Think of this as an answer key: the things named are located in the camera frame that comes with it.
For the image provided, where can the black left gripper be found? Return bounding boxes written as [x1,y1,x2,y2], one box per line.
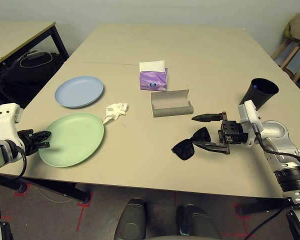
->
[16,128,52,157]

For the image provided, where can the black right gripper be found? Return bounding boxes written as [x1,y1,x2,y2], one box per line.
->
[191,111,249,155]

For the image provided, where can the light green plate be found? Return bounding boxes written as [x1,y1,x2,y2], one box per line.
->
[38,111,106,168]

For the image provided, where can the black sunglasses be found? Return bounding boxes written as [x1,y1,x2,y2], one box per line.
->
[171,126,212,161]

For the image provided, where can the grey glasses case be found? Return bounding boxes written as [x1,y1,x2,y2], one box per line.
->
[150,89,194,118]

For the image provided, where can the white tissue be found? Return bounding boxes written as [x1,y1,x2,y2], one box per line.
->
[102,102,129,124]

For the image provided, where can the light blue plate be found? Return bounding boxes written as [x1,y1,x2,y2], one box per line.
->
[54,76,105,109]

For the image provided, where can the black cup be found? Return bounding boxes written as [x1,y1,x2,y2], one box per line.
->
[239,78,280,111]

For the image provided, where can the black bag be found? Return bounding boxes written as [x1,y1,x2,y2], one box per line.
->
[0,51,66,108]

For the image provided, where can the purple tissue pack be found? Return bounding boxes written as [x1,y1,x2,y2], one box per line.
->
[139,59,169,91]

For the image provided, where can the dark grey right robot leg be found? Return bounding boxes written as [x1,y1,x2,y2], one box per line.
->
[176,203,222,240]

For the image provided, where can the dark grey robot leg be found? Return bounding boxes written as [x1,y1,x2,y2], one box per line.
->
[176,203,222,240]
[114,197,147,240]

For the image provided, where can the wooden stool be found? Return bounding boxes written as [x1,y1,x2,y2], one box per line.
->
[271,38,300,83]

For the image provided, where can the dark grey left robot leg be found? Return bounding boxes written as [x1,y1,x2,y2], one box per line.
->
[114,197,147,240]

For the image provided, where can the black left wrist camera cable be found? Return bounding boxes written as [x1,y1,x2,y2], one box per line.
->
[0,146,28,182]

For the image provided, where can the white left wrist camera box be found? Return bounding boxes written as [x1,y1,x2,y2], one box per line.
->
[0,102,24,147]

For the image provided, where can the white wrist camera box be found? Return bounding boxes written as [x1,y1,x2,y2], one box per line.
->
[0,102,24,147]
[237,99,262,147]

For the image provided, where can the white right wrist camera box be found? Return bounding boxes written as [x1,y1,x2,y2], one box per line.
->
[237,99,262,147]

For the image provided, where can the thin white floor cable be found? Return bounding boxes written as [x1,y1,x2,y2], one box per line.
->
[38,186,75,203]

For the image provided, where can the white cable loop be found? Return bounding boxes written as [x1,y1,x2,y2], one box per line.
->
[19,51,53,68]

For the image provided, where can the beige side table black frame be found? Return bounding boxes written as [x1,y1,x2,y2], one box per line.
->
[0,21,70,106]

